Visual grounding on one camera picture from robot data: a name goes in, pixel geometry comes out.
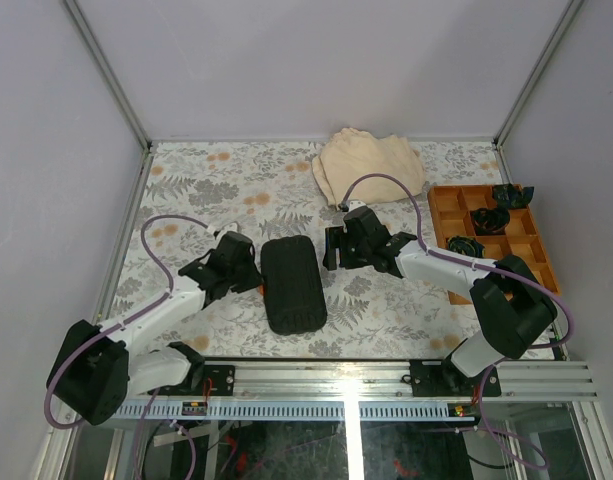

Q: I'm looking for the dark green tool case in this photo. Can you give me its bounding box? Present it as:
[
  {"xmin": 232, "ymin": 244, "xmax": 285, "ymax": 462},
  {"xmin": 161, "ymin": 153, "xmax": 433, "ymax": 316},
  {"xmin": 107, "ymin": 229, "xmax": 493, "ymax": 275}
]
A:
[{"xmin": 260, "ymin": 235, "xmax": 328, "ymax": 336}]

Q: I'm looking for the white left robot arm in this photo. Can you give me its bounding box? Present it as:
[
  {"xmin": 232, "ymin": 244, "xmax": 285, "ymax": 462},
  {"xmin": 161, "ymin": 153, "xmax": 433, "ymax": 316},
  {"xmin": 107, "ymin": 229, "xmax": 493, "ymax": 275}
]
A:
[{"xmin": 46, "ymin": 231, "xmax": 262, "ymax": 425}]

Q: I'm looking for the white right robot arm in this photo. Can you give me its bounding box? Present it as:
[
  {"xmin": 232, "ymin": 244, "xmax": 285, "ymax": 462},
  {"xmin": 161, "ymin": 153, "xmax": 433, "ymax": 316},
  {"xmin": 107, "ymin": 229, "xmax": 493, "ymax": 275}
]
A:
[{"xmin": 323, "ymin": 206, "xmax": 558, "ymax": 395}]

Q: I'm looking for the floral table mat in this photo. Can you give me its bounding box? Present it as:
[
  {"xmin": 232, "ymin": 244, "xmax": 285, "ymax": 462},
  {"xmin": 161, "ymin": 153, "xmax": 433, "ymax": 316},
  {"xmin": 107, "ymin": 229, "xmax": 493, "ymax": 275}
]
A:
[{"xmin": 111, "ymin": 142, "xmax": 479, "ymax": 359}]

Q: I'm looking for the cream cloth bag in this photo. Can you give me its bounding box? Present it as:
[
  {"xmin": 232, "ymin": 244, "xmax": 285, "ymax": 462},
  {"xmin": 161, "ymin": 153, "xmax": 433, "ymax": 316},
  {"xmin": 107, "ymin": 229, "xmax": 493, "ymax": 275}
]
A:
[{"xmin": 312, "ymin": 128, "xmax": 426, "ymax": 206}]

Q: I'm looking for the dark tape roll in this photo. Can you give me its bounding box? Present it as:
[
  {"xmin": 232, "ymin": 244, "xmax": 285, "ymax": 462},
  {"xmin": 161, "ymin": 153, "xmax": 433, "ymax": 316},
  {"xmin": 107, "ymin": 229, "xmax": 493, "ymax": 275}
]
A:
[
  {"xmin": 492, "ymin": 183, "xmax": 535, "ymax": 210},
  {"xmin": 446, "ymin": 235, "xmax": 485, "ymax": 258},
  {"xmin": 471, "ymin": 207, "xmax": 510, "ymax": 235}
]

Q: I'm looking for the orange compartment tray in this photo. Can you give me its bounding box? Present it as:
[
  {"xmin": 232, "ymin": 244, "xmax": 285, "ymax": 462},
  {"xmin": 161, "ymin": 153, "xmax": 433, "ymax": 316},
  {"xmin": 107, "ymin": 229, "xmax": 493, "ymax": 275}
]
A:
[{"xmin": 428, "ymin": 185, "xmax": 561, "ymax": 294}]

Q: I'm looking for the dark tape roll top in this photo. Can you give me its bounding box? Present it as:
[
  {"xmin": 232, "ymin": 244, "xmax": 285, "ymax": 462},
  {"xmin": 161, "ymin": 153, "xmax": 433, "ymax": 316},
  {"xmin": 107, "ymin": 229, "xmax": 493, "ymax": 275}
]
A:
[{"xmin": 492, "ymin": 183, "xmax": 535, "ymax": 210}]

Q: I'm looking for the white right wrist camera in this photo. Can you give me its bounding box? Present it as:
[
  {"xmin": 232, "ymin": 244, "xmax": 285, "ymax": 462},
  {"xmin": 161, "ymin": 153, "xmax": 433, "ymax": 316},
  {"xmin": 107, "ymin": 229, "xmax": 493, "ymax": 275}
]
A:
[{"xmin": 340, "ymin": 200, "xmax": 366, "ymax": 212}]

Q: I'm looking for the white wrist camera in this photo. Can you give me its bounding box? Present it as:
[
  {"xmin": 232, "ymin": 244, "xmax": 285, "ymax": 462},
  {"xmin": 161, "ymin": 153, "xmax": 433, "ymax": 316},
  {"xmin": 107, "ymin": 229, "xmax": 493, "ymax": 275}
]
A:
[
  {"xmin": 340, "ymin": 200, "xmax": 366, "ymax": 212},
  {"xmin": 206, "ymin": 222, "xmax": 240, "ymax": 238}
]

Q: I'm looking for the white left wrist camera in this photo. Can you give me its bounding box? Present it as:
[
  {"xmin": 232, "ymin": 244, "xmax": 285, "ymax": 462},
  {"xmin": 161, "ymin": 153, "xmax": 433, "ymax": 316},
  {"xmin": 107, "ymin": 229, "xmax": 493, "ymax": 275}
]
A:
[{"xmin": 206, "ymin": 222, "xmax": 240, "ymax": 238}]

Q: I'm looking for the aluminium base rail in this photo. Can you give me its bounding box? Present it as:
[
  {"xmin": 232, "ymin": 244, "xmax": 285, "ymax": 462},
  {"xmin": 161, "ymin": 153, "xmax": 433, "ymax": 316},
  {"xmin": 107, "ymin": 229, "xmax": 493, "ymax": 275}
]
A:
[{"xmin": 114, "ymin": 360, "xmax": 598, "ymax": 421}]

